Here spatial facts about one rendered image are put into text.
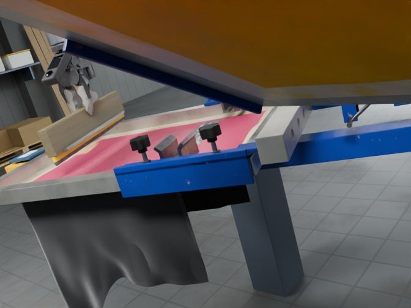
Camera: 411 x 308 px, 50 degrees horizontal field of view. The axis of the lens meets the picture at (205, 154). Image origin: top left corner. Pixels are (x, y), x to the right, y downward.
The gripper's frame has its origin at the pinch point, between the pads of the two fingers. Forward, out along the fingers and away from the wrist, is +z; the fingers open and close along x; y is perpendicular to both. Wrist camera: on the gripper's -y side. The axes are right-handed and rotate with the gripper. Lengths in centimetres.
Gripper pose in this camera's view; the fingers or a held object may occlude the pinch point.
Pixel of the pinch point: (83, 113)
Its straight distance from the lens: 134.1
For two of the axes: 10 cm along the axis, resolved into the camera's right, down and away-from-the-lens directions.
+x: -9.0, 1.3, 4.1
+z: 2.6, 9.2, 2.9
